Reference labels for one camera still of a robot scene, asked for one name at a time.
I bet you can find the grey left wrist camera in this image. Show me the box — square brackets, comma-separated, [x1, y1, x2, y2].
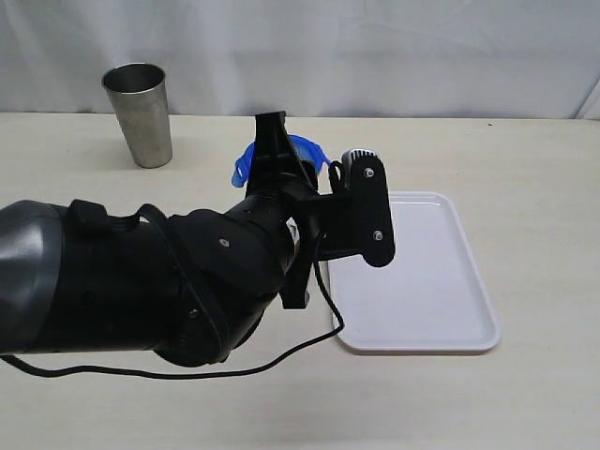
[322, 148, 396, 267]

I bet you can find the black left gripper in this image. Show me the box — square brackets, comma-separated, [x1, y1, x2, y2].
[246, 111, 370, 309]

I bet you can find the stainless steel tumbler cup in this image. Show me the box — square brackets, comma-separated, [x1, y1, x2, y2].
[101, 63, 173, 169]

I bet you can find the blue plastic container lid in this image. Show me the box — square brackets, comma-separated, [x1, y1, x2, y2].
[231, 135, 331, 188]

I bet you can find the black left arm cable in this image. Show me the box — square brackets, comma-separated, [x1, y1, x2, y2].
[0, 203, 347, 380]

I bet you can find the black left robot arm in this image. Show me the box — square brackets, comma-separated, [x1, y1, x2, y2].
[1, 112, 394, 369]

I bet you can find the white rectangular plastic tray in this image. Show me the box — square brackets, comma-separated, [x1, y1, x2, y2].
[328, 191, 502, 354]

